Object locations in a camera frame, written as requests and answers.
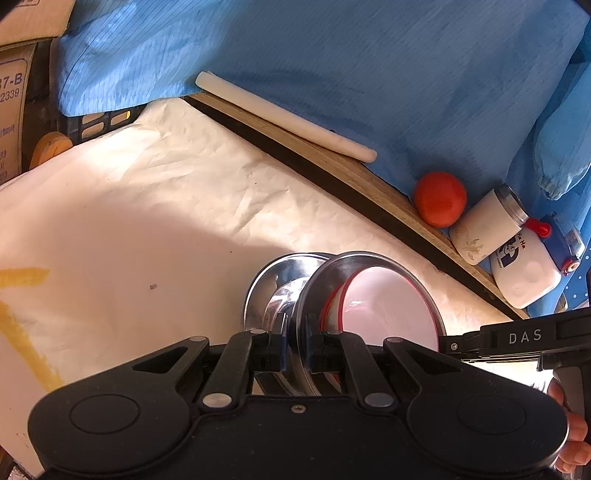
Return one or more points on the round steel bowl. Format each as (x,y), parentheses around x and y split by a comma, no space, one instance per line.
(325,279)

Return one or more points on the white rolling stick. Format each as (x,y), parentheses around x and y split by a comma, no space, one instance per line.
(286,121)

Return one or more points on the person's right hand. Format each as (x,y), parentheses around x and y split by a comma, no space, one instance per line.
(579,438)

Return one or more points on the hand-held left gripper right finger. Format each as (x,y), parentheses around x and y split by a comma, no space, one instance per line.
(316,355)

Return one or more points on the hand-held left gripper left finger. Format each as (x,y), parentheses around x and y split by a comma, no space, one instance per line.
(279,350)

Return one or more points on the cardboard box with blue logo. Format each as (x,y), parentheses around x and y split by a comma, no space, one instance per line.
(14,115)

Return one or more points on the open brown cardboard box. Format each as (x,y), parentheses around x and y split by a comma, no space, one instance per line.
(32,23)

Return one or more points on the wooden shelf board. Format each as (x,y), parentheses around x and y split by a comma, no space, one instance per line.
(369,184)

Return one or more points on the light blue striped garment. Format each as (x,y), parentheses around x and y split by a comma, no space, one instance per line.
(323,60)

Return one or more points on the blue white-dotted cloth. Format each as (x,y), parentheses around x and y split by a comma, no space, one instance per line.
(579,286)

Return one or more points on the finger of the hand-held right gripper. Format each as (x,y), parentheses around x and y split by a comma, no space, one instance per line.
(461,342)

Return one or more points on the black plastic crate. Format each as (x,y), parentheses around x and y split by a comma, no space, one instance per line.
(99,124)

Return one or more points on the orange rounded object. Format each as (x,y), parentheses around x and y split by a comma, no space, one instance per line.
(51,147)

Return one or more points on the deep steel plate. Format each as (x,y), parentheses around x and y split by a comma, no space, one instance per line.
(268,286)

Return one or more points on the white thermos cup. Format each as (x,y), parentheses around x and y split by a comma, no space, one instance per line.
(485,226)

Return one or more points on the white bottle with blue lid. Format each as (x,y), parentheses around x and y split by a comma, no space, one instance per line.
(526,272)

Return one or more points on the red tomato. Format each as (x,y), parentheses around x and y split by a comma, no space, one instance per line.
(438,198)

